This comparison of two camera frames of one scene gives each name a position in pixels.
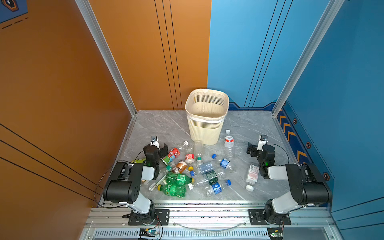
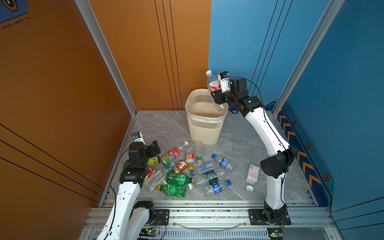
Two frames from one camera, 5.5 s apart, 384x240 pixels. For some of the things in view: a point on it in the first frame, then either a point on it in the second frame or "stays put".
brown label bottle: x=181 y=166 stays put
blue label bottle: x=224 y=162 stays put
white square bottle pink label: x=253 y=176 stays put
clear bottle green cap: x=198 y=146 stays put
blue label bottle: x=216 y=188 stays put
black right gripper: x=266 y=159 to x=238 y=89
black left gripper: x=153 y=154 to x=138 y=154
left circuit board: x=147 y=232 stays put
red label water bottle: x=229 y=144 to x=214 y=84
